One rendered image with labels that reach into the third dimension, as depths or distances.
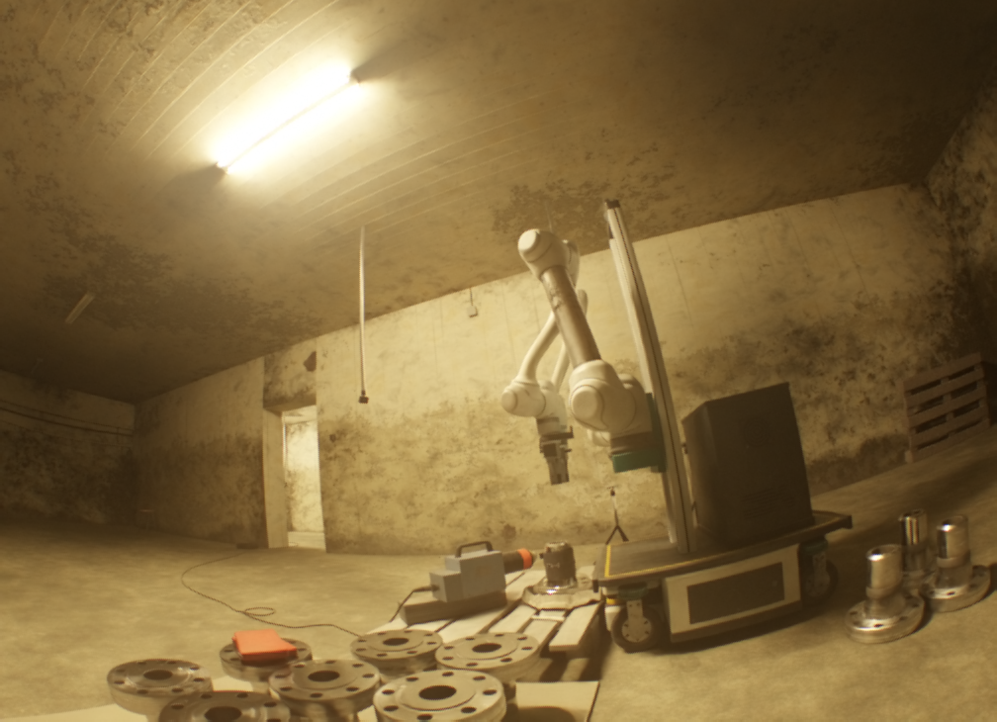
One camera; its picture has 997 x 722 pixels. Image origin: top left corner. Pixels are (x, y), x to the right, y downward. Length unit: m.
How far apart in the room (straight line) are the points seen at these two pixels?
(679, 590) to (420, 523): 3.80
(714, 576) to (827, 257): 4.03
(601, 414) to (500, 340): 3.49
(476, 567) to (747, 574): 1.03
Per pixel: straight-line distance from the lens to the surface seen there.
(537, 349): 1.55
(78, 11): 3.04
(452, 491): 4.71
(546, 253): 1.51
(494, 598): 1.93
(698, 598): 1.51
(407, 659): 1.17
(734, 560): 1.50
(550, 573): 1.94
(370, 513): 5.33
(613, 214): 1.91
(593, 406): 1.24
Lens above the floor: 0.67
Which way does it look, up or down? 19 degrees up
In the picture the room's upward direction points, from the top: 7 degrees counter-clockwise
